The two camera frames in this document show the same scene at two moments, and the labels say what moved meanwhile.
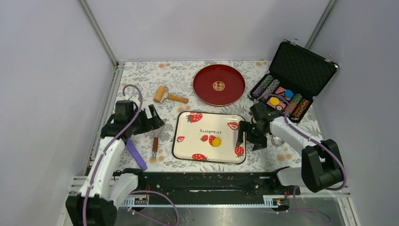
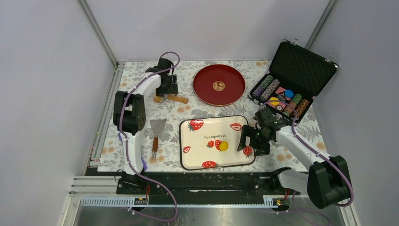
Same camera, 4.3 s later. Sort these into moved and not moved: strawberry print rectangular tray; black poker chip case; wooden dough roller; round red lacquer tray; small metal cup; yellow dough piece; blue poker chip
Moved: yellow dough piece; strawberry print rectangular tray
Not moved: round red lacquer tray; small metal cup; black poker chip case; blue poker chip; wooden dough roller
